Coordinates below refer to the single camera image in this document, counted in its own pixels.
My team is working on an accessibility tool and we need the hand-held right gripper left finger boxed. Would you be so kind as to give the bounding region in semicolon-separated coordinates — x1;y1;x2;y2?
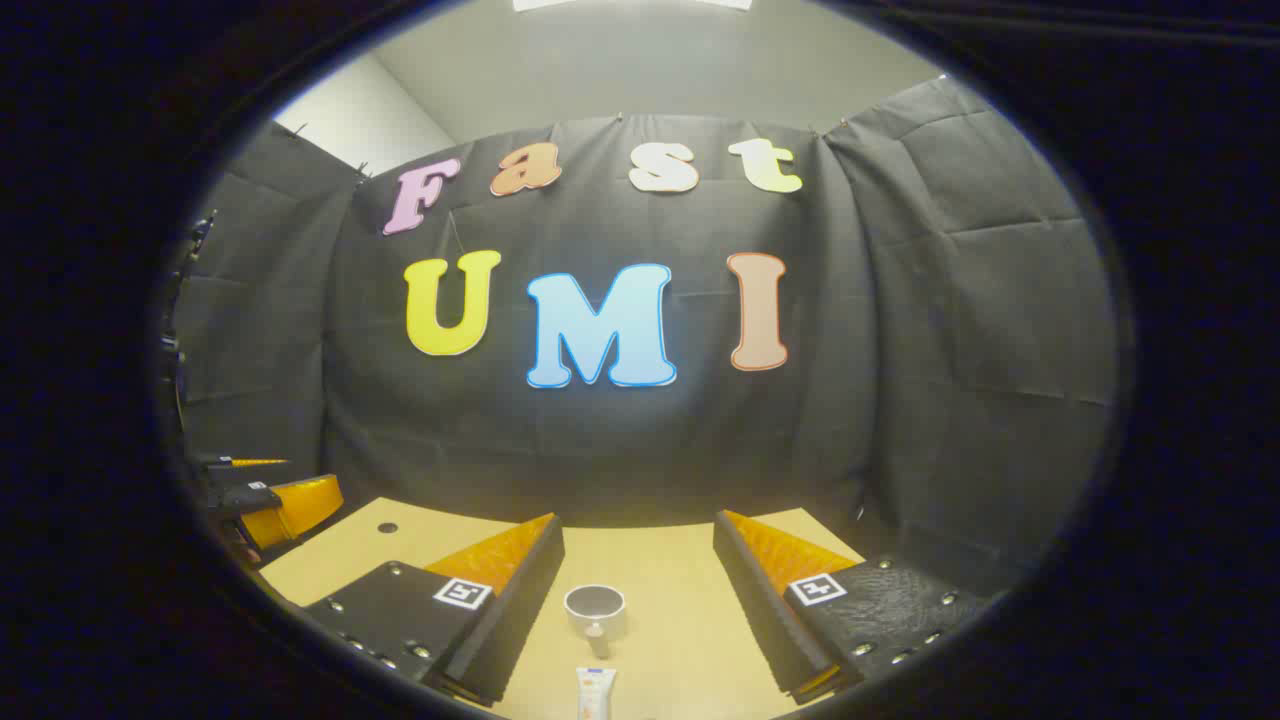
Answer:
303;513;566;707

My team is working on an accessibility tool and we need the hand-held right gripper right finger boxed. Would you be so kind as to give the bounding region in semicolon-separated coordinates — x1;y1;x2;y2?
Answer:
713;509;991;703

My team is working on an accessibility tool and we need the white cup with wooden handle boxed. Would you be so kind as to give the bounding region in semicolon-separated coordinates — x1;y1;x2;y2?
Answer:
563;585;627;642

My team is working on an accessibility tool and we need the white toothpaste tube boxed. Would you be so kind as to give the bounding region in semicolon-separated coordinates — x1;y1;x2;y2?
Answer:
575;667;617;720

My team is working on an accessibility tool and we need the black backdrop cloth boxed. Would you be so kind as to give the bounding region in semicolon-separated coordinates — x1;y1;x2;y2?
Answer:
175;75;1119;601

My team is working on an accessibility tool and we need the ceiling light panel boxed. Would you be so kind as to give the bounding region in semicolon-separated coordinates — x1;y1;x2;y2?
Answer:
513;0;753;13

